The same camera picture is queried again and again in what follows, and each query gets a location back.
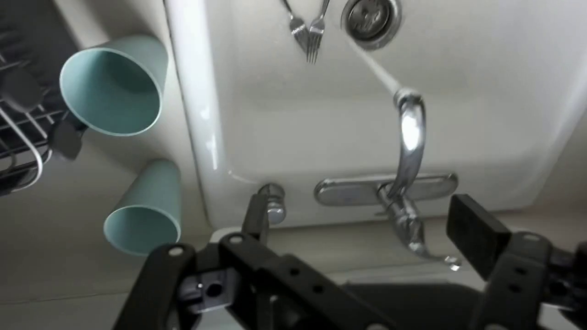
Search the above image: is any metal sink drain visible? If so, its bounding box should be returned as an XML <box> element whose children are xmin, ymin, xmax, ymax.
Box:
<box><xmin>340</xmin><ymin>0</ymin><xmax>404</xmax><ymax>51</ymax></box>

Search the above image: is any grey-teal plastic cup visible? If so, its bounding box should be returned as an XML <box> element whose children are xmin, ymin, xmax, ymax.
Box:
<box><xmin>101</xmin><ymin>157</ymin><xmax>184</xmax><ymax>256</ymax></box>
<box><xmin>57</xmin><ymin>33</ymin><xmax>171</xmax><ymax>137</ymax></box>

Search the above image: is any metal fork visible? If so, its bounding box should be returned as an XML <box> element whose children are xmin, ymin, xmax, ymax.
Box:
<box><xmin>281</xmin><ymin>0</ymin><xmax>312</xmax><ymax>56</ymax></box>
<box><xmin>307</xmin><ymin>0</ymin><xmax>333</xmax><ymax>62</ymax></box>

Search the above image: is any chrome sink hole cap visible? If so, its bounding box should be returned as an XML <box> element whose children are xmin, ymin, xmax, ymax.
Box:
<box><xmin>257</xmin><ymin>181</ymin><xmax>289</xmax><ymax>227</ymax></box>

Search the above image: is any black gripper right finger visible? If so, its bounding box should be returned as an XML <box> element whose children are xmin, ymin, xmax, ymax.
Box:
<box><xmin>446</xmin><ymin>192</ymin><xmax>587</xmax><ymax>330</ymax></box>

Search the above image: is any white ceramic sink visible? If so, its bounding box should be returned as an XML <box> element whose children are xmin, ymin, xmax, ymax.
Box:
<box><xmin>164</xmin><ymin>0</ymin><xmax>587</xmax><ymax>231</ymax></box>

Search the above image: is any wire dish rack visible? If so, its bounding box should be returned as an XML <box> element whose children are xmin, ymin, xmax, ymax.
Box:
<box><xmin>0</xmin><ymin>0</ymin><xmax>89</xmax><ymax>198</ymax></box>

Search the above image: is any chrome faucet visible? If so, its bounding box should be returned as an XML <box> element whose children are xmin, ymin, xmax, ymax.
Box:
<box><xmin>314</xmin><ymin>88</ymin><xmax>465</xmax><ymax>273</ymax></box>

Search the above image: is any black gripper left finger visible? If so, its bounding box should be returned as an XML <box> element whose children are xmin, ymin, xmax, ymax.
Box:
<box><xmin>112</xmin><ymin>192</ymin><xmax>393</xmax><ymax>330</ymax></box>

